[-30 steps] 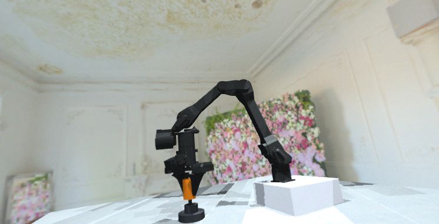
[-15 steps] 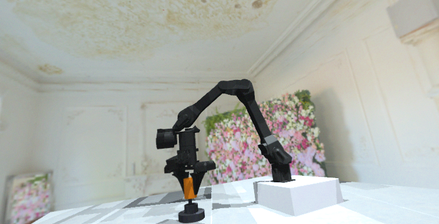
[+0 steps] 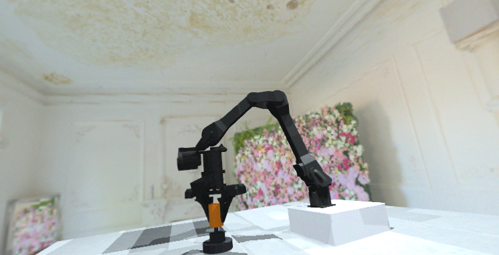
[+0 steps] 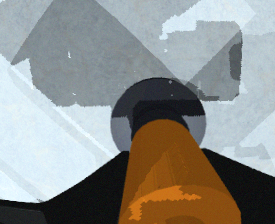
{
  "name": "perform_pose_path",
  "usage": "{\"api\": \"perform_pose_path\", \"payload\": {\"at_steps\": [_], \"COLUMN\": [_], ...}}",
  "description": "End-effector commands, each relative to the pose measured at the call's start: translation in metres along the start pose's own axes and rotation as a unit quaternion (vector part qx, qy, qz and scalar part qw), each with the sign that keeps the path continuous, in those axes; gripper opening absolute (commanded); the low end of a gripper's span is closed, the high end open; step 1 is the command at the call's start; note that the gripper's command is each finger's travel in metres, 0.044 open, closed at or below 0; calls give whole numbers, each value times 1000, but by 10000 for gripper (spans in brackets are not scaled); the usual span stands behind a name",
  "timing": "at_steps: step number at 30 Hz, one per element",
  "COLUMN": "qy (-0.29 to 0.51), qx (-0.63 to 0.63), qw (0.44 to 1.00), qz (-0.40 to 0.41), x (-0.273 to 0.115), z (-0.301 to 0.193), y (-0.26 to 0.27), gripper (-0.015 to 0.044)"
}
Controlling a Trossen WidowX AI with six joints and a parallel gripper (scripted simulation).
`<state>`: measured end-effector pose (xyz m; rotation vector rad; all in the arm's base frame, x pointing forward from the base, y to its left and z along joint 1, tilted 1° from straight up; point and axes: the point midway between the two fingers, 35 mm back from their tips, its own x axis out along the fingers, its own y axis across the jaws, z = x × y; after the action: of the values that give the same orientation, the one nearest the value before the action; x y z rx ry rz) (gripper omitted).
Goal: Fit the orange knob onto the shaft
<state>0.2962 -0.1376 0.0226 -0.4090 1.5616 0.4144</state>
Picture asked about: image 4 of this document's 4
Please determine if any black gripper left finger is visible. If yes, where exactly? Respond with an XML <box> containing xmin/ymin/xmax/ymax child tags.
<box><xmin>0</xmin><ymin>151</ymin><xmax>130</xmax><ymax>224</ymax></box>

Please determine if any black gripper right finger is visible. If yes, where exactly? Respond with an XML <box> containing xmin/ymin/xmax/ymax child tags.
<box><xmin>201</xmin><ymin>148</ymin><xmax>275</xmax><ymax>224</ymax></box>

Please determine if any orange translucent knob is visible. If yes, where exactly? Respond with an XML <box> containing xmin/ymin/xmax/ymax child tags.
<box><xmin>118</xmin><ymin>119</ymin><xmax>242</xmax><ymax>224</ymax></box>

